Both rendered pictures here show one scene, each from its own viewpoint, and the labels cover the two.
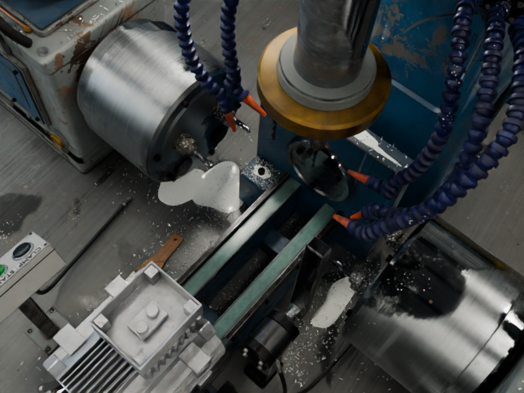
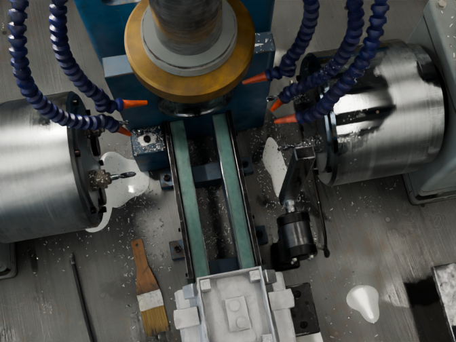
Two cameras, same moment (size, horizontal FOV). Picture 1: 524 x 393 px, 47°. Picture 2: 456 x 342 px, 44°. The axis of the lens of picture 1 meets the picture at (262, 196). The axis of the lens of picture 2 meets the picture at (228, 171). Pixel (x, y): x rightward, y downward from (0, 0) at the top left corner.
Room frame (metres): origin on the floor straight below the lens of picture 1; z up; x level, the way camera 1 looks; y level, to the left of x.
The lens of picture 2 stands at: (0.21, 0.20, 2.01)
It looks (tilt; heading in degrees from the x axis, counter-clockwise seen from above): 72 degrees down; 314
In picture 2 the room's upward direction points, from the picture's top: straight up
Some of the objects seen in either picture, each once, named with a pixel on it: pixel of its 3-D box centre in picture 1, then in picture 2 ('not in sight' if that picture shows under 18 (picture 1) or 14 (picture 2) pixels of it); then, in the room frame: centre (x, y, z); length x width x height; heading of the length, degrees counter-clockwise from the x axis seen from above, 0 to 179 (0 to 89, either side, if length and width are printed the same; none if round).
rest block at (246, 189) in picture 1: (260, 185); (150, 148); (0.62, 0.01, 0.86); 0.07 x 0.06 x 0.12; 55
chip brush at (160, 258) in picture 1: (147, 273); (146, 286); (0.42, 0.21, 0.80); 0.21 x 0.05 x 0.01; 150
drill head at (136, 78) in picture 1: (143, 86); (9, 172); (0.71, 0.25, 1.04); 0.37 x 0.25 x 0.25; 55
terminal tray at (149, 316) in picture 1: (149, 320); (235, 313); (0.24, 0.14, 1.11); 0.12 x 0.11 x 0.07; 145
